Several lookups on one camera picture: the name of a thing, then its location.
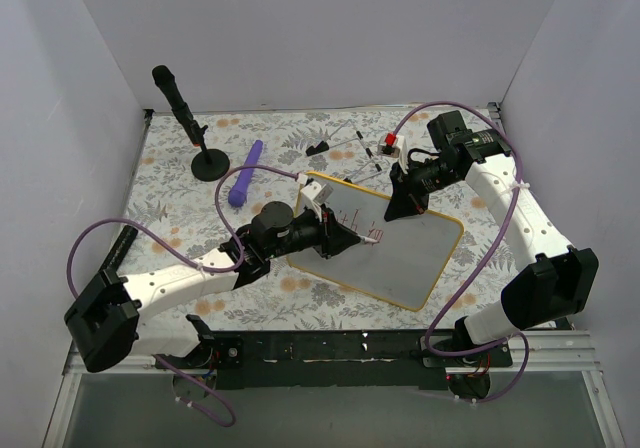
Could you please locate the white red marker pen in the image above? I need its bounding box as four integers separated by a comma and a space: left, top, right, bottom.
360, 236, 379, 245

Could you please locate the yellow framed whiteboard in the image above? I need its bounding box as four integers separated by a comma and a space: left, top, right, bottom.
287, 171, 464, 312

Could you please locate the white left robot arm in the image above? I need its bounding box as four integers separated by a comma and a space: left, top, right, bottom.
64, 202, 367, 373

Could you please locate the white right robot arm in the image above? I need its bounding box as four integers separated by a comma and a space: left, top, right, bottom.
378, 103, 599, 366

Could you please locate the black microphone on stand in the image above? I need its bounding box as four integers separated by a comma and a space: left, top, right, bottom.
152, 65, 230, 182

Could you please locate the floral table mat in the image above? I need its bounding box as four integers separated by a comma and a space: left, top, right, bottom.
120, 107, 517, 330

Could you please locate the black flashlight silver head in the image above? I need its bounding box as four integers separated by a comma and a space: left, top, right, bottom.
99, 225, 139, 271

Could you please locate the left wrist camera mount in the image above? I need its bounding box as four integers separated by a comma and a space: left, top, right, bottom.
296, 173, 333, 221

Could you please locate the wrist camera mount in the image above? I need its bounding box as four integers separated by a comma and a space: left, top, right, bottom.
296, 173, 333, 221
377, 133, 408, 170

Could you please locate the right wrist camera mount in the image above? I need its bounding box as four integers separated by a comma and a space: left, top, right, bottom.
377, 133, 408, 170

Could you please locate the wire whiteboard stand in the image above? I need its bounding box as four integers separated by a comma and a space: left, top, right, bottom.
304, 120, 383, 184

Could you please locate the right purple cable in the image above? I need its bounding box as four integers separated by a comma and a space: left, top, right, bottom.
394, 100, 530, 404

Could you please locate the aluminium frame rail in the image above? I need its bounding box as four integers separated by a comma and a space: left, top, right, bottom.
39, 101, 626, 448

